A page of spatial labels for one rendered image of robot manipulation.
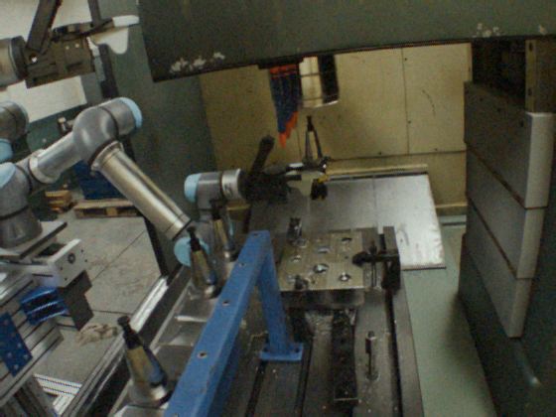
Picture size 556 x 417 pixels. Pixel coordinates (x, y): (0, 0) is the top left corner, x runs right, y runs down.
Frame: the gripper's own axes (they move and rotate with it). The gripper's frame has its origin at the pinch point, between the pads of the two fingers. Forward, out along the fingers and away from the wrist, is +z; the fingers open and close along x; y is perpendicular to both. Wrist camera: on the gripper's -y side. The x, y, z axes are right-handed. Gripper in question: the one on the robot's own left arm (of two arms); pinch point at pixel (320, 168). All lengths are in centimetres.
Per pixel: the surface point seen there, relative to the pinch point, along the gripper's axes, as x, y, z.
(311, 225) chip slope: -74, 53, -16
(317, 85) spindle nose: 7.2, -20.9, 2.5
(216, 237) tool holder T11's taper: 32.2, 0.3, -16.5
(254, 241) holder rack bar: 28.2, 3.7, -10.9
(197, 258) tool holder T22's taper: 42.8, -1.8, -16.0
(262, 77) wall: -100, -15, -33
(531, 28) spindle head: 32, -30, 37
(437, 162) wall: -101, 36, 48
